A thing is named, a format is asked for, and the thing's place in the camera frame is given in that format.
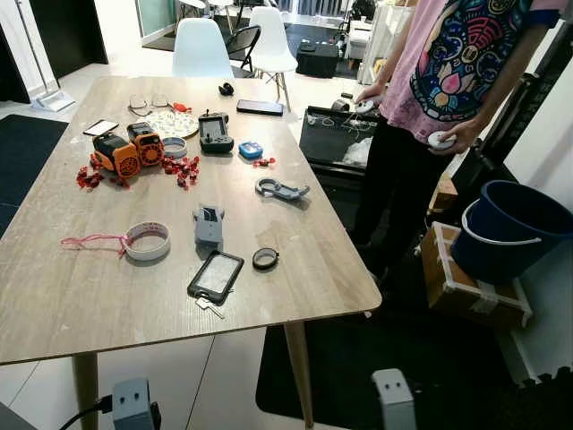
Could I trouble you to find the small white key tag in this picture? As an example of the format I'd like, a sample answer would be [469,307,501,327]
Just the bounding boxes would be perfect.
[194,297,227,320]

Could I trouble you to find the orange black boxy device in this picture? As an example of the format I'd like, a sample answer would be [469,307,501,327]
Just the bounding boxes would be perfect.
[126,122,165,168]

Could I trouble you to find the black smartphone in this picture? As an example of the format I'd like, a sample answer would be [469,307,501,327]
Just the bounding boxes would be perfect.
[235,99,285,117]

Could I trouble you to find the black handheld remote controller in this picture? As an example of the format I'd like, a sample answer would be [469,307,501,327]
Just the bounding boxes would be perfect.
[198,111,235,155]

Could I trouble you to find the white cabinet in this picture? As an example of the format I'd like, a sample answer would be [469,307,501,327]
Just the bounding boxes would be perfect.
[358,4,413,86]

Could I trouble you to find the black storage bin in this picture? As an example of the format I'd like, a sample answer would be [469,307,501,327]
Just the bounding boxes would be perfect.
[298,105,381,176]

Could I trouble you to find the round patterned coaster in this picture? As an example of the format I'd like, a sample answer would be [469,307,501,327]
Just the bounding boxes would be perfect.
[143,109,201,140]

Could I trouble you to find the person's left hand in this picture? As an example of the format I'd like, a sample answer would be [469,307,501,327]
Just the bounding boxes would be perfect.
[439,121,484,153]

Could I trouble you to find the white shell chair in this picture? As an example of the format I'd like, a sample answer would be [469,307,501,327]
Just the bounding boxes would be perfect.
[248,7,299,113]

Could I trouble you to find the light wooden table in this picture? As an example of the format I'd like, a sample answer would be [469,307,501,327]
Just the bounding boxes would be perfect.
[0,75,383,430]

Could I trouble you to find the thin-framed eyeglasses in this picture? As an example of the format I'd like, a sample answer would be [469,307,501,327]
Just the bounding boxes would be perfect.
[128,93,173,113]

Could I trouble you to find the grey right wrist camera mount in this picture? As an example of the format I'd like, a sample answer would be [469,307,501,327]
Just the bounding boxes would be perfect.
[372,368,417,430]

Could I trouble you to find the grey plastic hand tool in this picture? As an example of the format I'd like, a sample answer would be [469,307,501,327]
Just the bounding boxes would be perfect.
[255,176,312,204]

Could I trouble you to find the dark blue bucket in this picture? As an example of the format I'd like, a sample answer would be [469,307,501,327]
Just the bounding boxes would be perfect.
[449,180,573,286]

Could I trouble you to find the black ring lens cap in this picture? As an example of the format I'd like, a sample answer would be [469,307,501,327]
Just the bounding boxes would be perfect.
[252,247,280,272]

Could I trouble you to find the white-screen smartphone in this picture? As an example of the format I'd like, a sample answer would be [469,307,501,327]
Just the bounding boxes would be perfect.
[83,119,119,137]

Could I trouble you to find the white tape roll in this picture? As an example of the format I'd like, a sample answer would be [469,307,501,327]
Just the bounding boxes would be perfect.
[124,220,172,262]

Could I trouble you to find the small brown cardboard box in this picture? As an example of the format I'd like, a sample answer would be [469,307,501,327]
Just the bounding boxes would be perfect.
[428,175,459,216]

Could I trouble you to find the black ottoman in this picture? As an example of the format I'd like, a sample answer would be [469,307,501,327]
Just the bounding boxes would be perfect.
[296,40,341,79]

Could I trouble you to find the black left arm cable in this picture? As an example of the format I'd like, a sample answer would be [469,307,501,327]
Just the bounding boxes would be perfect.
[58,394,115,430]

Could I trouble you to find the black rug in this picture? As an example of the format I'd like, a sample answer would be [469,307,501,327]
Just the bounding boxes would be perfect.
[0,114,71,236]

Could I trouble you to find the black foam floor mat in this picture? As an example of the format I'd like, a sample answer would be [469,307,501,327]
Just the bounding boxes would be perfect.
[255,161,573,430]

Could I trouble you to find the white stand base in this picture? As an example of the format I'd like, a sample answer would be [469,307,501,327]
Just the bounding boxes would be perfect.
[31,88,77,113]

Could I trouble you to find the person in pink patterned shirt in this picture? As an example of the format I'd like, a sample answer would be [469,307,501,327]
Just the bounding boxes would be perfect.
[345,0,570,280]

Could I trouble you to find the grey boxy gadget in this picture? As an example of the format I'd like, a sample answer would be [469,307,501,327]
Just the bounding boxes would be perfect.
[192,204,227,250]

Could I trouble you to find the small grey tape roll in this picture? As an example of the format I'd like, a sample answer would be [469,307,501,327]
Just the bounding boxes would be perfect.
[162,136,189,159]

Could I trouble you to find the light blue shell chair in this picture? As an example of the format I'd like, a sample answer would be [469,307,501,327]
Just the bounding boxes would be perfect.
[172,18,235,80]

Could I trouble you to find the orange black device with fan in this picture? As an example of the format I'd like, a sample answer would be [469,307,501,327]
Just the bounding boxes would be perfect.
[93,133,141,177]

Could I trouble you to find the black framed card holder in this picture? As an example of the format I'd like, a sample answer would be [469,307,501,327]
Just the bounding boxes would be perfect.
[186,250,245,305]

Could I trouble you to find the black metal frame machine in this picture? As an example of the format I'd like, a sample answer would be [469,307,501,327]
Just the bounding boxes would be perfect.
[466,22,573,194]

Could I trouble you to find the small blue gadget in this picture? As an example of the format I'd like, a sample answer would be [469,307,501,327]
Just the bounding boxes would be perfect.
[238,141,264,161]

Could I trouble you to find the black frame chair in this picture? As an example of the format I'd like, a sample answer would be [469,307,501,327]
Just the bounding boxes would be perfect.
[224,25,262,77]

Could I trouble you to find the person's right hand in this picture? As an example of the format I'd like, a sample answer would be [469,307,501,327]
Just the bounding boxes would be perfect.
[355,85,381,105]

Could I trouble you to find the taped brown cardboard box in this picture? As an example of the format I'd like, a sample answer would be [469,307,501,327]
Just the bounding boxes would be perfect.
[419,221,534,330]

